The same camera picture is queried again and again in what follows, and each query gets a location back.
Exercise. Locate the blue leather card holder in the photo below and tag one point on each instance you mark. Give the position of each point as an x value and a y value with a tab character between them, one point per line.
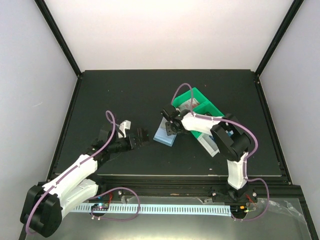
161	135

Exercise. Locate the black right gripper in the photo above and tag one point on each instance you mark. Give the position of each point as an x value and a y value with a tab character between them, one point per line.
170	132

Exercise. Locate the white slotted cable duct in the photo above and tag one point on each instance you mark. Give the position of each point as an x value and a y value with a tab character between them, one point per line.
154	209

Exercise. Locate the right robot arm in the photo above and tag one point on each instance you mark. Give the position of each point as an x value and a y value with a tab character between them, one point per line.
230	138

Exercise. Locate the green plastic bin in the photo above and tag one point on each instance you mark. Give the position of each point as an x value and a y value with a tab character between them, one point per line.
205	107

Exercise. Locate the white plastic bin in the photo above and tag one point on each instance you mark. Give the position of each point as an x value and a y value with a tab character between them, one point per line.
208	143

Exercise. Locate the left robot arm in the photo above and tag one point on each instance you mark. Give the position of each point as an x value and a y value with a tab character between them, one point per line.
47	204

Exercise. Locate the red white card stack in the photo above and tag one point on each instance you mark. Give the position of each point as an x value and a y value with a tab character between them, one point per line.
188	104

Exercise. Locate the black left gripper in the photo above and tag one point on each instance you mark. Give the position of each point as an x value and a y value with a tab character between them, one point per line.
131	143

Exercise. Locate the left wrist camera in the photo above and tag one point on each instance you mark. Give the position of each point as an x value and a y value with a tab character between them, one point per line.
122	128

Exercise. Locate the black aluminium frame rail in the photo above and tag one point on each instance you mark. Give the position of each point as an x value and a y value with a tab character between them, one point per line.
210	186

